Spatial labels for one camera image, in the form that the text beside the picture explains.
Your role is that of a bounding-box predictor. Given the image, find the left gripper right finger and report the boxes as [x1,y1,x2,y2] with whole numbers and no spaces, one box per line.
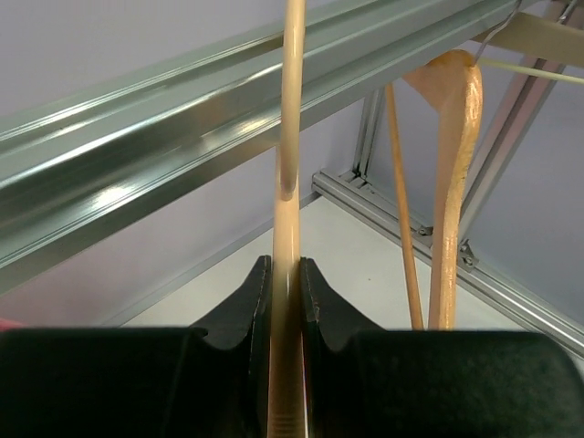
[300,258,583,437]

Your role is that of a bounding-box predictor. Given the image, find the light wooden hanger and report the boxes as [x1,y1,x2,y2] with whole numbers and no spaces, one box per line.
[267,1,308,437]

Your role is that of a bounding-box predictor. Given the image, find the orange wooden hanger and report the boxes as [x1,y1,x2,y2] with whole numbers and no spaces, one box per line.
[385,49,483,330]

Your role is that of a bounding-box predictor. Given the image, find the pale flat wooden hanger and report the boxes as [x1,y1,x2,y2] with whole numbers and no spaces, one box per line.
[472,13,583,86]

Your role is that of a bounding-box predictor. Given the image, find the aluminium hanging rail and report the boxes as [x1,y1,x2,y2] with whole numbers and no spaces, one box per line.
[1,1,514,291]

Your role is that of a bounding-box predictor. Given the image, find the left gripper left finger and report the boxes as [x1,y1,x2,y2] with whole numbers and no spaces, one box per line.
[1,255,272,437]

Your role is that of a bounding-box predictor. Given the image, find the dark pink t shirt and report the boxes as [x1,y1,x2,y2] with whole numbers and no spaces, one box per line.
[0,318,23,331]

